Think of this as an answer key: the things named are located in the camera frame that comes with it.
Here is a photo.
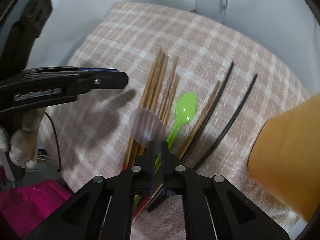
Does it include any black cable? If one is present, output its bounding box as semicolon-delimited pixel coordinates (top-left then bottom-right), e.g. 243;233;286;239
44;112;62;172

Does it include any clear plastic spoon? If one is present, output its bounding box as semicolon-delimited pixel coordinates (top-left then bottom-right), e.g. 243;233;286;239
130;107;165;155

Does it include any green plastic spoon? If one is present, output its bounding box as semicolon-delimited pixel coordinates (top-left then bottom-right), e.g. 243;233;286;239
133;92;198;205

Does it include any yellow plastic container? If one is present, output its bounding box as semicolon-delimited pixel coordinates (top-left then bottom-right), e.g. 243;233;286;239
248;94;319;221

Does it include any wooden chopstick beside black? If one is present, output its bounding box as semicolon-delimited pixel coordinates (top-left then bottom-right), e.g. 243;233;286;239
177;81;220;159

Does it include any left gloved hand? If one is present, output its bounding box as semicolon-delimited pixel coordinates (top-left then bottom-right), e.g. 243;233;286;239
1;108;46;168

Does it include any pink plaid cloth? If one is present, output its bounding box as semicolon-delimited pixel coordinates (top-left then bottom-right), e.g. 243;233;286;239
40;2;309;231

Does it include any wooden chopstick red end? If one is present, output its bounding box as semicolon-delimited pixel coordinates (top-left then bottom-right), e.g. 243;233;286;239
123;48;163;167
139;74;180;128
139;51;179;127
125;52;167;168

